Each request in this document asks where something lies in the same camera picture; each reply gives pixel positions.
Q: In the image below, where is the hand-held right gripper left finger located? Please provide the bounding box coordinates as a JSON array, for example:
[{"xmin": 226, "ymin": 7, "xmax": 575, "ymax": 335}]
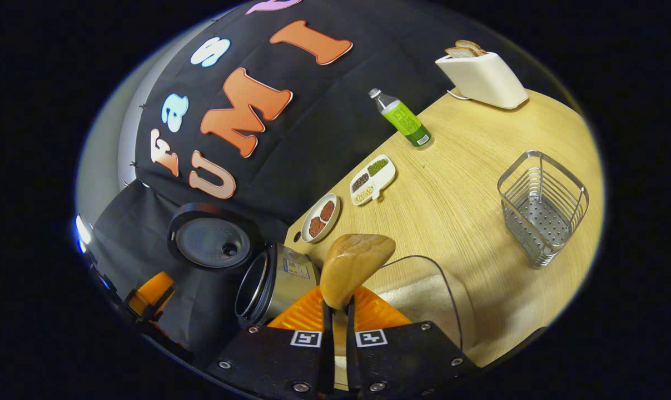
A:
[{"xmin": 205, "ymin": 284, "xmax": 334, "ymax": 398}]

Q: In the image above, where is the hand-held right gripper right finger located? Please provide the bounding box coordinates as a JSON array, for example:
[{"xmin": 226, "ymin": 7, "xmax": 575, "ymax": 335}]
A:
[{"xmin": 346, "ymin": 286, "xmax": 480, "ymax": 396}]

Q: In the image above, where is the black and steel rice cooker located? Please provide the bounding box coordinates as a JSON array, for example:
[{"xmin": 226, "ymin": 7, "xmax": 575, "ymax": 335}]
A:
[{"xmin": 167, "ymin": 203, "xmax": 320, "ymax": 328}]

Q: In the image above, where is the white rice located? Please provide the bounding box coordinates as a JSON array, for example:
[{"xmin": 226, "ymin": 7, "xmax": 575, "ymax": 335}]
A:
[{"xmin": 379, "ymin": 275, "xmax": 453, "ymax": 326}]

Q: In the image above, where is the wooden spoon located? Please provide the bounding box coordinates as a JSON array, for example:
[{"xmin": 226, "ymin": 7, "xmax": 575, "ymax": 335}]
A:
[{"xmin": 320, "ymin": 234, "xmax": 396, "ymax": 384}]

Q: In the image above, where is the metal wire chopstick holder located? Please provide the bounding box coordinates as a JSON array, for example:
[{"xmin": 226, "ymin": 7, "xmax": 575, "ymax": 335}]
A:
[{"xmin": 497, "ymin": 150, "xmax": 590, "ymax": 268}]

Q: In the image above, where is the clear plastic container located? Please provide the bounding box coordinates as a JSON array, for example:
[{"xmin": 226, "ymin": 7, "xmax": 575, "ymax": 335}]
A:
[{"xmin": 363, "ymin": 255, "xmax": 464, "ymax": 356}]

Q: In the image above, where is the round white plate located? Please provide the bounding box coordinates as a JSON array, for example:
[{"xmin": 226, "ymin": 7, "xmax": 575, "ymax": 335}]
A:
[{"xmin": 301, "ymin": 193, "xmax": 341, "ymax": 244}]

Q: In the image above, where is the white divided bean dish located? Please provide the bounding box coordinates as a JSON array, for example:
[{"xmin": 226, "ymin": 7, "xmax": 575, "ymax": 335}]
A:
[{"xmin": 350, "ymin": 154, "xmax": 397, "ymax": 207}]

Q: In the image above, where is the green drink bottle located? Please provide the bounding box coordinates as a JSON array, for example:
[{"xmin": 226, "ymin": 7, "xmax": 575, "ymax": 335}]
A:
[{"xmin": 368, "ymin": 87, "xmax": 433, "ymax": 148}]

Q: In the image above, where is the white toaster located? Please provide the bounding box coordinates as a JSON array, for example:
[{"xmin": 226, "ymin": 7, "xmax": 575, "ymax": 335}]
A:
[{"xmin": 435, "ymin": 51, "xmax": 529, "ymax": 110}]

